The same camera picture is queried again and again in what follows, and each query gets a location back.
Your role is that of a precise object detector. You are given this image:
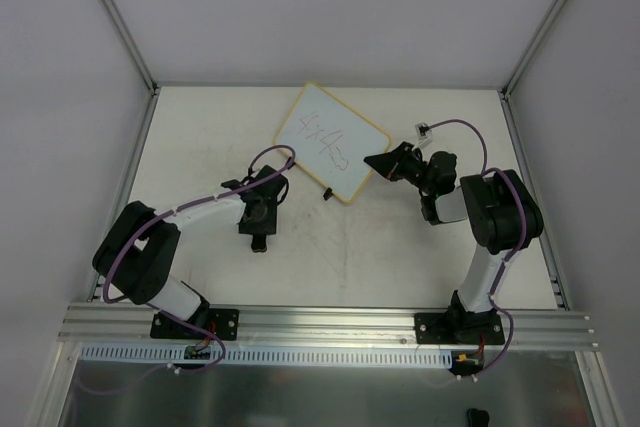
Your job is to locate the black whiteboard eraser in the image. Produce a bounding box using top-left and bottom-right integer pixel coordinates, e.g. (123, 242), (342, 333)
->
(251, 235), (268, 253)

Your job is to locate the yellow framed whiteboard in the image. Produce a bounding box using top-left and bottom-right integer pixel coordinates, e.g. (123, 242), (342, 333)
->
(274, 82), (392, 203)

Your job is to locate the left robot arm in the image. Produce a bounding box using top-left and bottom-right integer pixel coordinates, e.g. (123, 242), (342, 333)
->
(92, 165), (289, 337)

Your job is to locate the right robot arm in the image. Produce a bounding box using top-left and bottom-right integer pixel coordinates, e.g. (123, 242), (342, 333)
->
(364, 142), (544, 345)

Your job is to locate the small black object bottom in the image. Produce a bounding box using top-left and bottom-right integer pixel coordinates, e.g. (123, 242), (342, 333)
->
(466, 408), (490, 427)

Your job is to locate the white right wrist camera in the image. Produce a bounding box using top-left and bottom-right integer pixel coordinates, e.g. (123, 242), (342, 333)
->
(415, 122), (433, 149)

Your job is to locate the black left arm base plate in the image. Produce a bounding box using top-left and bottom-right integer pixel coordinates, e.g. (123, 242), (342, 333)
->
(150, 307), (240, 341)

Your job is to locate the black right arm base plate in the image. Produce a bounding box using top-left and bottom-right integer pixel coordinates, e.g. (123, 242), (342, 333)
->
(414, 311), (505, 346)

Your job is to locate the white slotted cable duct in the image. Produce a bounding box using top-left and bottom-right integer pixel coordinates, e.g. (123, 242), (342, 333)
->
(79, 343), (453, 370)

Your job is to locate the aluminium mounting rail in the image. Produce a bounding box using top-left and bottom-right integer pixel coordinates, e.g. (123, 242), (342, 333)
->
(57, 302), (600, 351)

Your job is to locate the right aluminium frame post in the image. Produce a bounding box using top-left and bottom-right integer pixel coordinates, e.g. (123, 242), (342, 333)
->
(500, 0), (569, 99)

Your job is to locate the aluminium frame post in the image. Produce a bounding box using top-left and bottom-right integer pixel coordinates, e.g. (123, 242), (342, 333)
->
(500, 0), (569, 99)
(98, 0), (158, 94)

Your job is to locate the left aluminium frame post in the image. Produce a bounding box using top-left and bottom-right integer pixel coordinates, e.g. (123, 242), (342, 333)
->
(98, 0), (158, 94)

